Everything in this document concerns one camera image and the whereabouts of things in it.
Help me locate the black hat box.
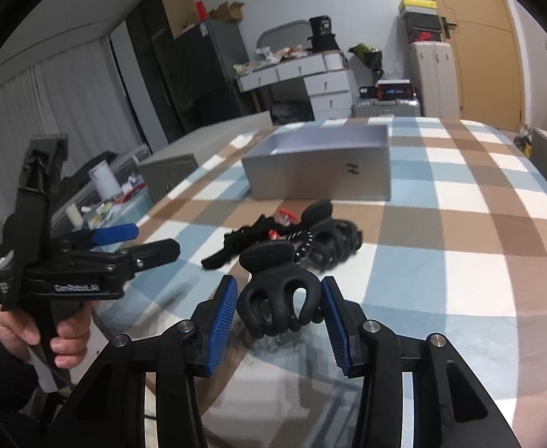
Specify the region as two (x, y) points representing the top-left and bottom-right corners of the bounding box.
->
(308, 15), (339, 53)

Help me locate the dark grey refrigerator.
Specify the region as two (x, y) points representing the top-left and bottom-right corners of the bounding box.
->
(175, 18), (252, 122)

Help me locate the person's left hand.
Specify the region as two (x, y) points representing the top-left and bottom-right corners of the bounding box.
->
(0, 302), (92, 370)

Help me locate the dark grey shoe box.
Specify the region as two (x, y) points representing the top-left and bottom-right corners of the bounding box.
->
(401, 12), (442, 29)

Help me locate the black wardrobe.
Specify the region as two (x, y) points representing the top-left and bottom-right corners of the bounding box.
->
(126, 0), (199, 145)

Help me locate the wooden door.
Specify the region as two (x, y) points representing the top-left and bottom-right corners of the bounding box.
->
(413, 0), (523, 131)

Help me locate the dark bag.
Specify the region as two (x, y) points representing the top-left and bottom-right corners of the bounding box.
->
(271, 100), (314, 124)

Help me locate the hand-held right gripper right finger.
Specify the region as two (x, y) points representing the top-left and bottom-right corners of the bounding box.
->
(320, 275), (523, 448)

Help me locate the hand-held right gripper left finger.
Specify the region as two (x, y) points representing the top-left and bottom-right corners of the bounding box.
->
(49, 274), (240, 448)

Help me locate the grey upholstered bench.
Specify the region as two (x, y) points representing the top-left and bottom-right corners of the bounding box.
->
(138, 112), (274, 206)

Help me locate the dark cloth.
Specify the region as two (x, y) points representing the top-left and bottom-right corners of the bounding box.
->
(63, 150), (120, 183)

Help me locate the checked blanket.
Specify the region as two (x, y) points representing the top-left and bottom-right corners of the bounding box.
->
(87, 116), (547, 448)

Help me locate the tall flat cardboard sheet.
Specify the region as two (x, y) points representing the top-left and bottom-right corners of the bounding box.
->
(158, 0), (197, 40)

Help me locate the white suitcase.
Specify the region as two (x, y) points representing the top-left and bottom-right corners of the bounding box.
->
(410, 41), (461, 119)

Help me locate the large black hair claw clip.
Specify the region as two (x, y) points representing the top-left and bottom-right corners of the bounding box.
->
(237, 241), (325, 338)

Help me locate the silver suitcase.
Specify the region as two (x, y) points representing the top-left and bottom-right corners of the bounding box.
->
(351, 96), (421, 119)

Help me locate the pile of desk clutter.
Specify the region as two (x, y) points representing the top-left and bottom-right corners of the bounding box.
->
(236, 46), (321, 74)

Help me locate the black and red box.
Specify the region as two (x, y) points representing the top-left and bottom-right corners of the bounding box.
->
(373, 80), (416, 102)

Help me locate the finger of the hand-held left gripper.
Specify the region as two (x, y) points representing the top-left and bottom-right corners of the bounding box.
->
(115, 238), (181, 285)
(65, 223), (140, 249)

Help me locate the black toothed hair band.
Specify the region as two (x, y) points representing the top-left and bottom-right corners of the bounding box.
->
(201, 215), (279, 270)

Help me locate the white curtain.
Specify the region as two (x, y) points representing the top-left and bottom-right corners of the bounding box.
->
(0, 37), (139, 164)

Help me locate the red hair accessory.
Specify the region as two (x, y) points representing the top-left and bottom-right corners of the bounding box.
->
(268, 205), (298, 240)

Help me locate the dark green bouquet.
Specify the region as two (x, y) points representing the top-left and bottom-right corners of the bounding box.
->
(348, 43), (385, 85)

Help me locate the white cylinder humidifier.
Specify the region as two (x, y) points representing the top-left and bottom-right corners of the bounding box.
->
(89, 160), (122, 198)

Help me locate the black spiral hair tie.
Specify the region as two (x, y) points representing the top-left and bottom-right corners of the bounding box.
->
(285, 230), (316, 264)

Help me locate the yellow shoe box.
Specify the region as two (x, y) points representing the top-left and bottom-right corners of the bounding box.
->
(398, 0), (438, 16)

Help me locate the open cardboard box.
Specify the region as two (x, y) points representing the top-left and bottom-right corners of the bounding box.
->
(209, 1), (246, 23)

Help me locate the black shoe box red logo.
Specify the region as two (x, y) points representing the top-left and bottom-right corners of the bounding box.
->
(405, 28), (442, 43)

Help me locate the white desk with drawers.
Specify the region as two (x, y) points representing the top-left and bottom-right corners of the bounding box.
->
(235, 51), (359, 122)

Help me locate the grey storage box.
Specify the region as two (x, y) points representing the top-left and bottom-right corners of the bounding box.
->
(242, 124), (392, 202)

